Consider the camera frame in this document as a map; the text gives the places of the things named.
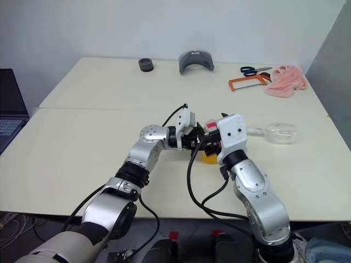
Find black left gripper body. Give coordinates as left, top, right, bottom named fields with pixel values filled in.
left=180, top=126, right=202, bottom=151

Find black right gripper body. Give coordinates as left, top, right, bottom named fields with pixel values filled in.
left=204, top=130, right=223, bottom=155

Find clear bottle with orange drink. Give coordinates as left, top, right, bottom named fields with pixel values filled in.
left=201, top=118, right=222, bottom=165

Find clear wine glass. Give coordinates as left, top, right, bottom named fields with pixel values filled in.
left=246, top=122, right=299, bottom=145

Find orange hacksaw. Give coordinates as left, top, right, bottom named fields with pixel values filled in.
left=228, top=71, right=273, bottom=92

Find grey curved headrest pad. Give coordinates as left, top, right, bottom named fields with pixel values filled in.
left=178, top=50, right=216, bottom=75

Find pink towel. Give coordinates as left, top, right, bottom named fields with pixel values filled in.
left=264, top=64, right=309, bottom=99

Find black round cap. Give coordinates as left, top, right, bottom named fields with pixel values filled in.
left=138, top=58, right=155, bottom=73

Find dark rounded shape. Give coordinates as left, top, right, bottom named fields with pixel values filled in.
left=144, top=237, right=179, bottom=263
left=214, top=232, right=256, bottom=263

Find small black box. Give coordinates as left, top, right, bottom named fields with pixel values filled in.
left=106, top=250, right=133, bottom=263

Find blue cloth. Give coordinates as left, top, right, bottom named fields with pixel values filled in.
left=305, top=237, right=351, bottom=263

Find dark laptop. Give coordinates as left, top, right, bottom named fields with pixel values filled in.
left=0, top=68, right=30, bottom=155

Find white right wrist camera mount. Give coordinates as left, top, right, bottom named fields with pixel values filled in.
left=216, top=113, right=249, bottom=163

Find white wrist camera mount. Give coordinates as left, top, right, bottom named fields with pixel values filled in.
left=216, top=113, right=249, bottom=163
left=175, top=108, right=197, bottom=150

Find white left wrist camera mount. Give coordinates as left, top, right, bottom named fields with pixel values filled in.
left=175, top=108, right=197, bottom=150

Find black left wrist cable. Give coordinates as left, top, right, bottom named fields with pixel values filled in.
left=161, top=102, right=188, bottom=128

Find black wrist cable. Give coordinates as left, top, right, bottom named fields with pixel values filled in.
left=161, top=102, right=188, bottom=128
left=187, top=136, right=249, bottom=221
left=201, top=165, right=249, bottom=220

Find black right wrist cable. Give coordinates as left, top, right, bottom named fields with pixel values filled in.
left=187, top=136, right=249, bottom=221
left=201, top=165, right=249, bottom=220

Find blue handled scissors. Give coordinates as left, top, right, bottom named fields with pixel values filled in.
left=240, top=66, right=273, bottom=77

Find black left shoulder cable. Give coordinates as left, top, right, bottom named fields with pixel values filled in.
left=137, top=195, right=161, bottom=249

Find white floor cables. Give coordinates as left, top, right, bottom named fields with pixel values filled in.
left=0, top=211, right=37, bottom=242

